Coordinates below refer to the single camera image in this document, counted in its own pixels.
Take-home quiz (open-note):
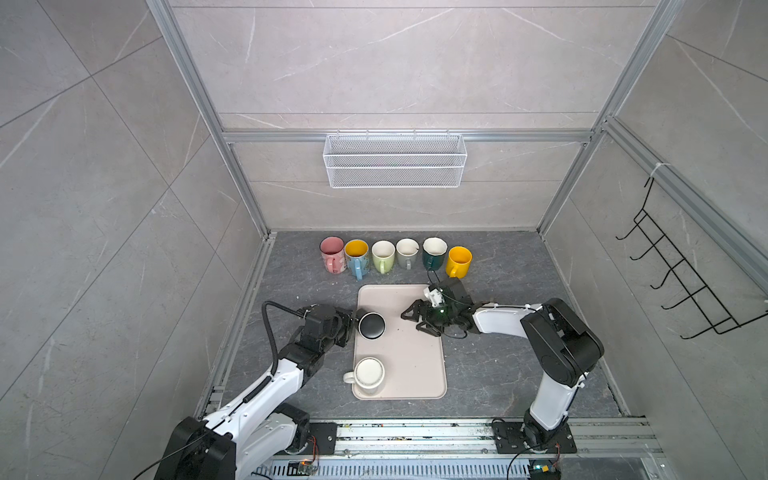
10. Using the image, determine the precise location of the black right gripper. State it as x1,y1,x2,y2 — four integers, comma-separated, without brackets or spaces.
400,300,458,335

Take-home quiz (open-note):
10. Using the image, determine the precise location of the black mug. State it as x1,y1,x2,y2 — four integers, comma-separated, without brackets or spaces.
355,309,386,340

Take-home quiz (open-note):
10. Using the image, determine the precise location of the white mug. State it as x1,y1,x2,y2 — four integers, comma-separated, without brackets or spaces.
343,357,386,395

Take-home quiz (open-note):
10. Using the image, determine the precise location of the grey mug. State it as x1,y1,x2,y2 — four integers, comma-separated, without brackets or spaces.
396,238,420,270

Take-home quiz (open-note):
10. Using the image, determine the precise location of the dark green mug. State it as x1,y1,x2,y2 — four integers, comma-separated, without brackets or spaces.
422,237,448,271

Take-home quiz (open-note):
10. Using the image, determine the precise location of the light green mug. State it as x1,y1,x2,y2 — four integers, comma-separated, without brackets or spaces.
371,240,396,274

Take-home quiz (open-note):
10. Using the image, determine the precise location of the blue butterfly mug yellow inside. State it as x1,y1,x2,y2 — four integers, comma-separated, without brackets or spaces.
344,239,370,281

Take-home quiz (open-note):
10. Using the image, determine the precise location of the pink mug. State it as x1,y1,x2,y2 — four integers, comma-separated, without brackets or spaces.
320,236,347,275

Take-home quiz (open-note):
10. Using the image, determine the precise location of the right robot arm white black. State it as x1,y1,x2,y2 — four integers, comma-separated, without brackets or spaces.
401,278,605,452

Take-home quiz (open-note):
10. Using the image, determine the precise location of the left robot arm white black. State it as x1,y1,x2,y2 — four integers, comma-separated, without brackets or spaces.
135,300,355,479

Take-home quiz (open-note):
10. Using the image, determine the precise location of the beige plastic tray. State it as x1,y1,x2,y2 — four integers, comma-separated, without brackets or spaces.
352,284,447,401

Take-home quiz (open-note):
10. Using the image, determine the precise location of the white wire mesh basket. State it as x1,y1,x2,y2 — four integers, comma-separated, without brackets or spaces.
323,133,468,189

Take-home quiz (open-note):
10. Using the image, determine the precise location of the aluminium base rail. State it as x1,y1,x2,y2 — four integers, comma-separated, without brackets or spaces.
161,416,667,480

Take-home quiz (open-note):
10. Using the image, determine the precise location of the black wire hook rack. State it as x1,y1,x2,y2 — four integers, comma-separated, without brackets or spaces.
615,178,767,340

